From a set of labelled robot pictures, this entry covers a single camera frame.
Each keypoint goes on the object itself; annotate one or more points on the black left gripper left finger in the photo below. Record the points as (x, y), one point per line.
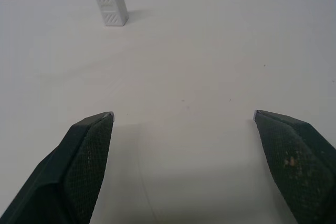
(65, 176)

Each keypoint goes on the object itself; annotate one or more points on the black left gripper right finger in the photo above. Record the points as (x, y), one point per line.
(296, 161)

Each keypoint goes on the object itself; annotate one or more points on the small white object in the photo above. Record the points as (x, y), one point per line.
(111, 6)

